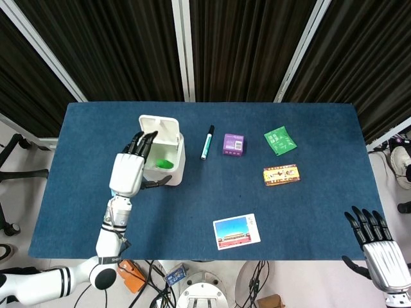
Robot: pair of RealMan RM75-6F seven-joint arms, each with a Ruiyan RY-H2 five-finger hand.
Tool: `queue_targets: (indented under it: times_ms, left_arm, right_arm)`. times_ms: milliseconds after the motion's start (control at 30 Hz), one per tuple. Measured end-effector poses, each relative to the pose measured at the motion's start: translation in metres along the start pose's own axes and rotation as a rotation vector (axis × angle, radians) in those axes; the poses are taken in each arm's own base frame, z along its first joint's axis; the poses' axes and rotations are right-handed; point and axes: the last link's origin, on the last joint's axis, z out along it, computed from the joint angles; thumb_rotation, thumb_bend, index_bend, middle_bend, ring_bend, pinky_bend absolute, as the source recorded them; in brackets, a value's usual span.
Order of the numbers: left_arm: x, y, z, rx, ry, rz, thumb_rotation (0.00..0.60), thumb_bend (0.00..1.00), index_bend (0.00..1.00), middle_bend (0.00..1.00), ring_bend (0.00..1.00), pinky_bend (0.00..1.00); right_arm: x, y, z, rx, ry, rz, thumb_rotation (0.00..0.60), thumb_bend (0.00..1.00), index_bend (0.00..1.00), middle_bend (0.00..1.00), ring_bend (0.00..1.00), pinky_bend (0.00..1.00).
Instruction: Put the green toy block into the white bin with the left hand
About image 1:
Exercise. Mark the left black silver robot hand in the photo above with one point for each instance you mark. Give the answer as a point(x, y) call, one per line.
point(126, 173)

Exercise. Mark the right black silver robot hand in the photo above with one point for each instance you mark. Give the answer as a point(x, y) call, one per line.
point(387, 263)

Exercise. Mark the green toy building brick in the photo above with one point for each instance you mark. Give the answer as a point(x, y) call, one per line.
point(164, 164)

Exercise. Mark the white square bin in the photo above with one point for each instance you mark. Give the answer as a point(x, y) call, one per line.
point(167, 128)

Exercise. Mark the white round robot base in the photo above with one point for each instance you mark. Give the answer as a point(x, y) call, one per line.
point(200, 290)

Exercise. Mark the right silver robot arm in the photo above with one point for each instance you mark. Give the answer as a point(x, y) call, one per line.
point(398, 300)

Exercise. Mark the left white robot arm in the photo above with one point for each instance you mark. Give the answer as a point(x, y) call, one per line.
point(109, 240)

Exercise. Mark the blue table cloth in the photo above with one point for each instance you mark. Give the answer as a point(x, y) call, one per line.
point(205, 192)

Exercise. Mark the teal white marker pen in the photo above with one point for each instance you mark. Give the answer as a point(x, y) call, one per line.
point(207, 144)

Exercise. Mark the white sneaker shoe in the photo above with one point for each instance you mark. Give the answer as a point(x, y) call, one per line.
point(399, 163)

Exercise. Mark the orange plastic device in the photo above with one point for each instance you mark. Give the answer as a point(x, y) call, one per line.
point(131, 277)

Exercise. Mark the purple cube box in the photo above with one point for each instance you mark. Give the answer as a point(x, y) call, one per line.
point(233, 144)

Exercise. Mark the blue circuit board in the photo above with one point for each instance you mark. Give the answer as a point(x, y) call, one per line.
point(175, 275)

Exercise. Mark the black office chair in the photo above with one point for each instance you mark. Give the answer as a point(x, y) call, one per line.
point(13, 144)

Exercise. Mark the brown cardboard box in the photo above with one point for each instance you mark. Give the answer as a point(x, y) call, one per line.
point(271, 302)

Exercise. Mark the palace photo postcard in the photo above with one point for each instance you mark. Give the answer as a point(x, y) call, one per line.
point(236, 231)

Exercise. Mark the black pleated curtain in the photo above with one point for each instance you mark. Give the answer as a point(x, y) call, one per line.
point(250, 48)
point(112, 48)

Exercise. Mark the white round disc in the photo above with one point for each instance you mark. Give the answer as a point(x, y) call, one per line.
point(242, 282)

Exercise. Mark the green foil packet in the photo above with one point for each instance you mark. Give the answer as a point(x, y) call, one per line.
point(280, 140)

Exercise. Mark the white frame post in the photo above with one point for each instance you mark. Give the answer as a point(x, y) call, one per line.
point(300, 48)
point(41, 48)
point(183, 48)

